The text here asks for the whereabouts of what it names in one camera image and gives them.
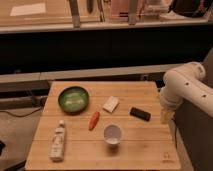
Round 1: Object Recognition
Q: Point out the orange carrot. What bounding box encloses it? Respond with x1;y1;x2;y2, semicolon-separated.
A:
89;111;100;130

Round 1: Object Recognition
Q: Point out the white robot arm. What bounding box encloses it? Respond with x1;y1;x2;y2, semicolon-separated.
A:
158;62;213;124

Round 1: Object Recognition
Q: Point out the black eraser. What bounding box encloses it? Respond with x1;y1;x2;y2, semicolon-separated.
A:
130;107;151;121

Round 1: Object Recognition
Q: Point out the white bottle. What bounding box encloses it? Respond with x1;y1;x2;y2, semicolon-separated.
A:
49;120;66;162

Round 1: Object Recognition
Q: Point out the white paper sheet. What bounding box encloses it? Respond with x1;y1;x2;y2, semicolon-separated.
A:
10;3;46;16

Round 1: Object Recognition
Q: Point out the white rectangular block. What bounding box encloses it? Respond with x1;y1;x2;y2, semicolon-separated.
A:
103;96;119;113

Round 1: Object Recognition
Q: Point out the white paper cup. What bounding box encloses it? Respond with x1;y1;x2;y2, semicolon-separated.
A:
103;124;122;147

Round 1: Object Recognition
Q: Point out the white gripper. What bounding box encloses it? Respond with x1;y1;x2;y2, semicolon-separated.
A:
159;87;182;124

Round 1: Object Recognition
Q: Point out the green bowl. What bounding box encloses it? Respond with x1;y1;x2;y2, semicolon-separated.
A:
58;86;89;114

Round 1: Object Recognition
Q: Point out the black cable on floor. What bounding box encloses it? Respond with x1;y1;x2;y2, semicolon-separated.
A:
0;105;43;118

